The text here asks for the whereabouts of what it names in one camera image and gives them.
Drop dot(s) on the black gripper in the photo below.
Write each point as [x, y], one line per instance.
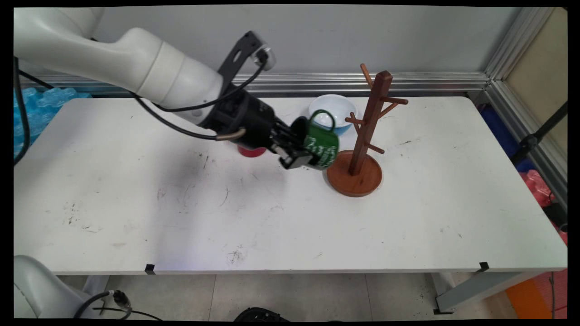
[244, 117]

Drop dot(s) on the green enamel mug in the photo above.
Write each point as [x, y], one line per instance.
[322, 147]

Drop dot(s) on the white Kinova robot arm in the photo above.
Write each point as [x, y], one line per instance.
[136, 63]

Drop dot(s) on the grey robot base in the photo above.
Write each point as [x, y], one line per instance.
[41, 290]

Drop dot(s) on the red enamel mug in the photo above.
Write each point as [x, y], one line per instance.
[251, 152]

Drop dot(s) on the blue bowl white inside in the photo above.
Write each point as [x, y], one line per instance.
[344, 108]

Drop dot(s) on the wooden mug tree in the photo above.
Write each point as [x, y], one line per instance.
[353, 179]

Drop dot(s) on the black round object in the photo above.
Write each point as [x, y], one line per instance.
[260, 314]

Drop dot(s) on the black tape piece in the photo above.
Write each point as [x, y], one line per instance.
[484, 266]
[150, 269]

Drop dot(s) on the blue bin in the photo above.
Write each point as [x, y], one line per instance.
[498, 131]

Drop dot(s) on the grey metal table leg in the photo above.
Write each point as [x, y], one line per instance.
[96, 281]
[480, 287]

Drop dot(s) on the black stand pole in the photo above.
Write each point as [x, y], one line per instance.
[530, 141]

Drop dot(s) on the pink plastic bag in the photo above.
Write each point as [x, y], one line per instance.
[537, 188]

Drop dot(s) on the blue bubble wrap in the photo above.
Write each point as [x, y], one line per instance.
[36, 113]

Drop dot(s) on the black box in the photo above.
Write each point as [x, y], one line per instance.
[555, 215]

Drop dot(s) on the orange bin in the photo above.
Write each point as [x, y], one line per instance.
[528, 301]

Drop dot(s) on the pink red plastic crate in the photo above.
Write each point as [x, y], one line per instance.
[561, 294]

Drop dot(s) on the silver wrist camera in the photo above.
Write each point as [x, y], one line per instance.
[265, 56]

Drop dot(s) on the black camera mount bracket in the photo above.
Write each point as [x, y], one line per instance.
[238, 56]

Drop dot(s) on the aluminium frame rail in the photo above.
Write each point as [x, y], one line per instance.
[430, 81]
[512, 50]

